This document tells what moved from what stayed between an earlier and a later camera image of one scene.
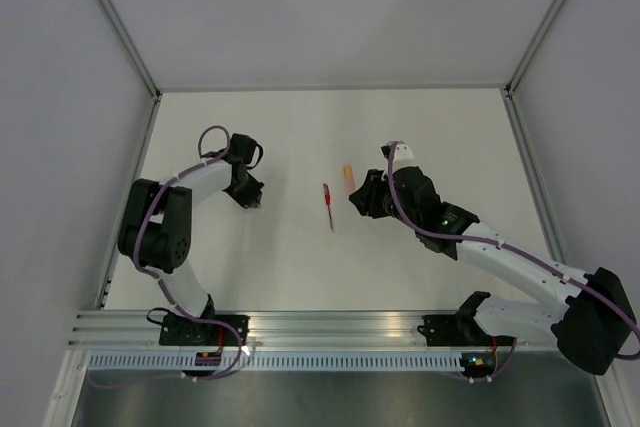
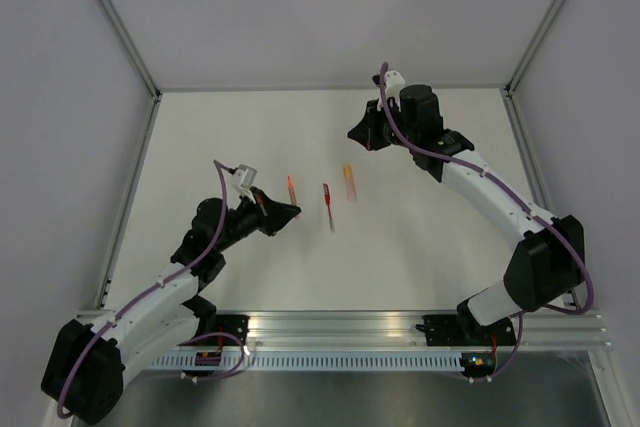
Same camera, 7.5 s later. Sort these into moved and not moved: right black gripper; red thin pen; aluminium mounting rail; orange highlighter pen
Moved: right black gripper
Not moved: red thin pen; orange highlighter pen; aluminium mounting rail
